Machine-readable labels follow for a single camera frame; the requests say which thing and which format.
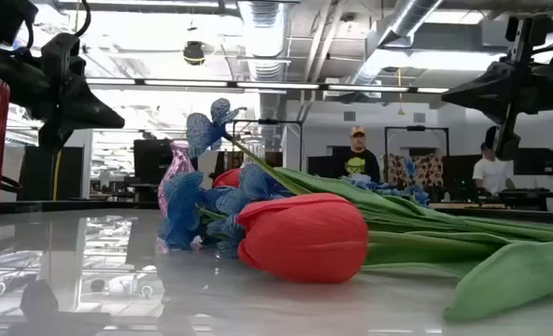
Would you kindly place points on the flower-patterned cloth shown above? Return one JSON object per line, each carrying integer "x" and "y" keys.
{"x": 426, "y": 170}

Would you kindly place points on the black partition panel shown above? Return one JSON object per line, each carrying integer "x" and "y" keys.
{"x": 33, "y": 177}

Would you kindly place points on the pink glass vase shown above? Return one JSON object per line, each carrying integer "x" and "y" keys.
{"x": 179, "y": 163}

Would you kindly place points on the black ceiling dome fixture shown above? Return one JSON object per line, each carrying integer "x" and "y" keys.
{"x": 194, "y": 53}

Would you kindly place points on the black metal workstation frame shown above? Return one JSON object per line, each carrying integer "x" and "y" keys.
{"x": 267, "y": 121}
{"x": 416, "y": 127}

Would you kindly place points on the red artificial tulip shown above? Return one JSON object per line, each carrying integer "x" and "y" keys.
{"x": 227, "y": 178}
{"x": 304, "y": 238}

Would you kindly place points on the long ceiling light strip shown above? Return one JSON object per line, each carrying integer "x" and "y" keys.
{"x": 276, "y": 85}

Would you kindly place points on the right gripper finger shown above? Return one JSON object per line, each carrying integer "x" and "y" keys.
{"x": 486, "y": 106}
{"x": 486, "y": 86}

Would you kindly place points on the black monitor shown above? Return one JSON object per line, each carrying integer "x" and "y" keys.
{"x": 533, "y": 161}
{"x": 151, "y": 161}

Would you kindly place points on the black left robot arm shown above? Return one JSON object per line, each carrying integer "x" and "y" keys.
{"x": 5, "y": 18}

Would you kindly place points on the white glossy work surface panel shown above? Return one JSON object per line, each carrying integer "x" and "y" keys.
{"x": 117, "y": 303}

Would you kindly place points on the clear glass vase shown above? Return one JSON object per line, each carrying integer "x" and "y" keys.
{"x": 256, "y": 150}

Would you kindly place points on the person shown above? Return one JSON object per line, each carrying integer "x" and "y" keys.
{"x": 358, "y": 163}
{"x": 491, "y": 175}

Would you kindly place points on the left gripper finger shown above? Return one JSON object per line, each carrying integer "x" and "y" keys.
{"x": 89, "y": 127}
{"x": 94, "y": 109}

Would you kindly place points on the silver ventilation duct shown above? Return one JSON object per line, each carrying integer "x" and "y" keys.
{"x": 412, "y": 14}
{"x": 262, "y": 28}

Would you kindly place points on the black desk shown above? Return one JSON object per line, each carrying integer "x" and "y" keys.
{"x": 528, "y": 193}

